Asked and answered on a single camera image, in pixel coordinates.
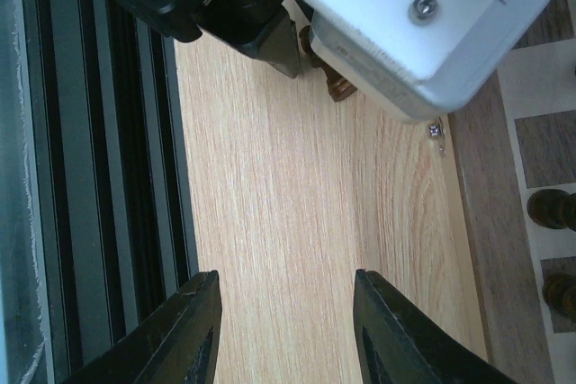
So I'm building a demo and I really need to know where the dark brown king chess piece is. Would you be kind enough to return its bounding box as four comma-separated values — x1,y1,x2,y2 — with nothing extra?
299,25,357,103

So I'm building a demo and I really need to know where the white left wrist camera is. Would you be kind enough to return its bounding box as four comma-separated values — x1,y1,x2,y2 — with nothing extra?
302,0,550,122

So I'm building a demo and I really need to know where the dark brown knight chess piece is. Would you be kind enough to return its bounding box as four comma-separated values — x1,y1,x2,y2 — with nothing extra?
543,273,575,321

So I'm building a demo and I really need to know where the dark brown bishop chess piece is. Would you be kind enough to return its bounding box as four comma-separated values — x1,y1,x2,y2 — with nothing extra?
526,189,575,231

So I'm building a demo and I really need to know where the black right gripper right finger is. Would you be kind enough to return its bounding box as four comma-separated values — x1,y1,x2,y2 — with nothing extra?
353,269,513,383

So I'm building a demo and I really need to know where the wooden chessboard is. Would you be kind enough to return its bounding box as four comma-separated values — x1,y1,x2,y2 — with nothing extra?
447,0,575,383

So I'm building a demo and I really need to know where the black aluminium frame rail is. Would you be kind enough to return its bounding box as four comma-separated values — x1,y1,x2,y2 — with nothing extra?
1,0,198,383

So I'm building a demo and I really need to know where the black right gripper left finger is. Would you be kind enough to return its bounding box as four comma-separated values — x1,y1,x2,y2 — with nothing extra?
66,271,222,383

